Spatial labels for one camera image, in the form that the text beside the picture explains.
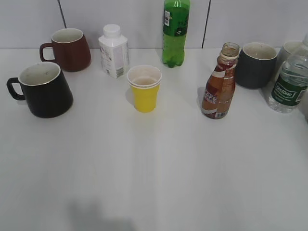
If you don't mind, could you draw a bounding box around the brown Nescafe coffee bottle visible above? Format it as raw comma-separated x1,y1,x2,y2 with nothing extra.
201,42,240,119

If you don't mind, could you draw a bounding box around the black ceramic mug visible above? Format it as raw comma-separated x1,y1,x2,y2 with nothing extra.
6,62,73,118

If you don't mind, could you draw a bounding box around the yellow paper cup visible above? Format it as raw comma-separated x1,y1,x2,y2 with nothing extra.
127,65,162,113

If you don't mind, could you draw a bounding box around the white plastic milk bottle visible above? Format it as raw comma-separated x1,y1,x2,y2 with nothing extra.
98,24,129,78

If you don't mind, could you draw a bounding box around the green soda bottle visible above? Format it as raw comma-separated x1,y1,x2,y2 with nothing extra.
162,0,191,68

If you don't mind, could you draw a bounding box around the dark red ceramic mug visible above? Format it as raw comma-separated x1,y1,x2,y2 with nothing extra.
39,28,91,72

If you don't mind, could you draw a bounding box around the dark grey ceramic mug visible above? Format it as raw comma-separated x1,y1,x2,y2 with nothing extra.
235,42,277,89

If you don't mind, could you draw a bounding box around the clear water bottle green label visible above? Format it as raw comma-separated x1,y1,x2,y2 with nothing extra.
268,36,308,114

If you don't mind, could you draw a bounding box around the white ceramic mug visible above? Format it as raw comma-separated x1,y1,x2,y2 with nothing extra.
271,41,302,83

